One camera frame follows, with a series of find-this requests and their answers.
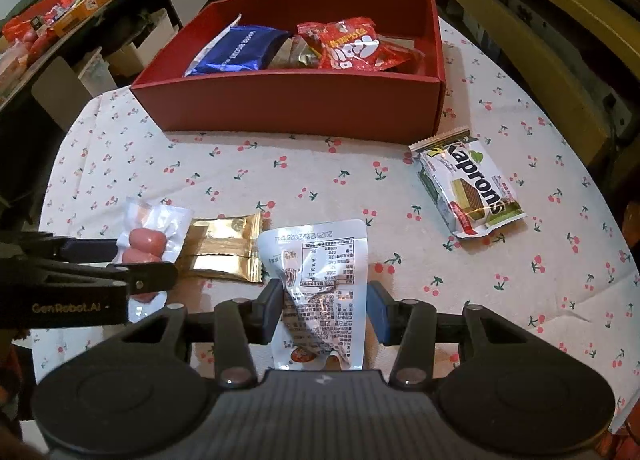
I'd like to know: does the pile of assorted snack boxes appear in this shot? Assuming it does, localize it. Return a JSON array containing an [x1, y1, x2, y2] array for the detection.
[[0, 0, 167, 90]]

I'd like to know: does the red cardboard box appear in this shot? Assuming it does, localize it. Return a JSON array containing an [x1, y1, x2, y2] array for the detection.
[[130, 0, 447, 145]]

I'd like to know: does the red candy bag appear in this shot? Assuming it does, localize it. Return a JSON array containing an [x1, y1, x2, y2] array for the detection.
[[297, 16, 426, 73]]

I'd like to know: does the open white cardboard box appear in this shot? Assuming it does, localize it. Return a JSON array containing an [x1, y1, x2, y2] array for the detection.
[[107, 10, 181, 78]]

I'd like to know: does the pink sausage packet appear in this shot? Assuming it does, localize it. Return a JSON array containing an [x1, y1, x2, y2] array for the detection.
[[116, 196, 194, 321]]

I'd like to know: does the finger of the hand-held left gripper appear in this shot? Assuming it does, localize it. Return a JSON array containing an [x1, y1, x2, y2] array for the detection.
[[0, 231, 122, 265], [102, 261, 180, 299]]

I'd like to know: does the blue snack packet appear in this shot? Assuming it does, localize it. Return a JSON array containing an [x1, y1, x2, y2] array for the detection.
[[184, 14, 294, 77]]

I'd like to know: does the cherry print tablecloth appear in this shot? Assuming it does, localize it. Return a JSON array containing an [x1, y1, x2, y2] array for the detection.
[[32, 14, 640, 436]]

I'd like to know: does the brown gold snack packet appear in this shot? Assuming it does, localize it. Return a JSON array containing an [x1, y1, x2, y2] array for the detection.
[[267, 34, 326, 71]]

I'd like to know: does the green wafer packet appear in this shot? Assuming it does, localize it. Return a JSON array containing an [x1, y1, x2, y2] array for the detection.
[[409, 127, 527, 241]]

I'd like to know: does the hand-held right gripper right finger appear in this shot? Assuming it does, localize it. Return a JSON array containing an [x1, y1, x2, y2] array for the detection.
[[366, 280, 598, 388]]

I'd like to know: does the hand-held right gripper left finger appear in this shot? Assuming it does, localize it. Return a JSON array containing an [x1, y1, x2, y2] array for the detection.
[[50, 279, 286, 388]]

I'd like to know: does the white printed snack packet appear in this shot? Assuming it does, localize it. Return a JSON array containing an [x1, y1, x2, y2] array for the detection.
[[256, 219, 370, 372]]

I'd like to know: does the white storage box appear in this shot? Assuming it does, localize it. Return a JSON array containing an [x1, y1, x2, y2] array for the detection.
[[75, 50, 119, 96]]

